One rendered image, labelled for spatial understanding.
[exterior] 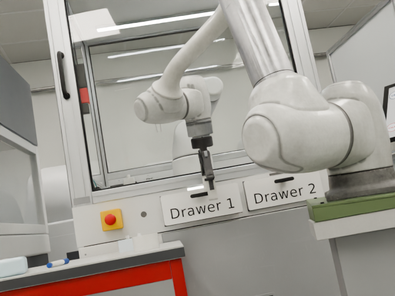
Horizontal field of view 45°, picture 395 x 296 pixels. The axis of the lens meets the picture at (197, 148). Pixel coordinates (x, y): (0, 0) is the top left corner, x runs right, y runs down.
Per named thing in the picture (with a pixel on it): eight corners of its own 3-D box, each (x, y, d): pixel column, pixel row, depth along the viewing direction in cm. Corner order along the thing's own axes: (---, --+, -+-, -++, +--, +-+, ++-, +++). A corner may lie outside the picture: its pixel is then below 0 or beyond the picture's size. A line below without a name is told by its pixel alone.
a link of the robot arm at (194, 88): (199, 120, 172) (170, 124, 164) (192, 77, 172) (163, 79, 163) (219, 116, 164) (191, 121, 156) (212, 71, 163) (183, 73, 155)
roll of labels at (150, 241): (161, 247, 127) (158, 232, 128) (135, 252, 125) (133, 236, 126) (157, 247, 134) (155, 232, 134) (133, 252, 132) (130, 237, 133)
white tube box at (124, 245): (146, 248, 148) (144, 235, 149) (119, 253, 146) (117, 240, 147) (144, 247, 160) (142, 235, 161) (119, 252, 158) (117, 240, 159)
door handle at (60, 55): (67, 95, 177) (60, 47, 180) (60, 96, 177) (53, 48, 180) (70, 98, 182) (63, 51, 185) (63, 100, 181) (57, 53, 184)
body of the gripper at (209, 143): (213, 134, 161) (217, 161, 162) (210, 134, 170) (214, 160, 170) (191, 138, 161) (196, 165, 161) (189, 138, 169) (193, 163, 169)
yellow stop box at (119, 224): (122, 228, 169) (119, 208, 171) (101, 231, 169) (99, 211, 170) (123, 228, 174) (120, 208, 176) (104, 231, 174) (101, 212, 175)
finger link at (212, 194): (214, 178, 160) (214, 178, 159) (217, 198, 160) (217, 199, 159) (205, 180, 159) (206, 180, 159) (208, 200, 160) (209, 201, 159)
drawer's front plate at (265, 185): (324, 197, 178) (318, 168, 180) (249, 210, 176) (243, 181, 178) (323, 197, 180) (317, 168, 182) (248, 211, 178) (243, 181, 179)
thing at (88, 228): (347, 197, 180) (338, 160, 183) (77, 247, 172) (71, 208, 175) (287, 208, 274) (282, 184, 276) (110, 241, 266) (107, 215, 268)
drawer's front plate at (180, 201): (243, 211, 174) (237, 182, 176) (164, 226, 172) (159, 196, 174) (242, 211, 176) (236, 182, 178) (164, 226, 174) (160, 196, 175)
